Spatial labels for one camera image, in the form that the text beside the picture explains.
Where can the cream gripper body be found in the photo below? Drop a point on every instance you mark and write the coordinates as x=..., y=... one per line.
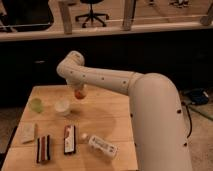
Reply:
x=77, y=86

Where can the red apple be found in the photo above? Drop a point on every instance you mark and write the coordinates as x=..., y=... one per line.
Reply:
x=80, y=94

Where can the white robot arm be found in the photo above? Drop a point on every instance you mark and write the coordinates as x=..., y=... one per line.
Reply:
x=155, y=109

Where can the white paper cup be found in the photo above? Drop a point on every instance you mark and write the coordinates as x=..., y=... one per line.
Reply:
x=62, y=107

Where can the green plastic cup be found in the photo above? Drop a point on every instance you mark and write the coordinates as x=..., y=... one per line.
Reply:
x=36, y=105

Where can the red white snack bar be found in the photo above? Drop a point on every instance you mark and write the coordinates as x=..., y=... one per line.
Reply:
x=69, y=140

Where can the white plastic bottle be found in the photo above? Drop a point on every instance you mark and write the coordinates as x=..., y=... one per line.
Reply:
x=100, y=144

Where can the black office chair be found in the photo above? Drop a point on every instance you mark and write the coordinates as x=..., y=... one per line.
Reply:
x=91, y=15

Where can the pale wrapped packet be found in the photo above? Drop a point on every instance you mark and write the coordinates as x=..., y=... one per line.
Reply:
x=27, y=132

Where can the dark blue bag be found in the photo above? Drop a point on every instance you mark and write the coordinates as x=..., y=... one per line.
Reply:
x=196, y=97

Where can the wooden post left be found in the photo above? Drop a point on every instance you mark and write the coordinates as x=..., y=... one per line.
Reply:
x=65, y=15

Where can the wooden post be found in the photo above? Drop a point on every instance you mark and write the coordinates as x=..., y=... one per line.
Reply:
x=129, y=10
x=65, y=15

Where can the wooden post middle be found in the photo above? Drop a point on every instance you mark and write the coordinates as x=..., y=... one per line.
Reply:
x=129, y=10

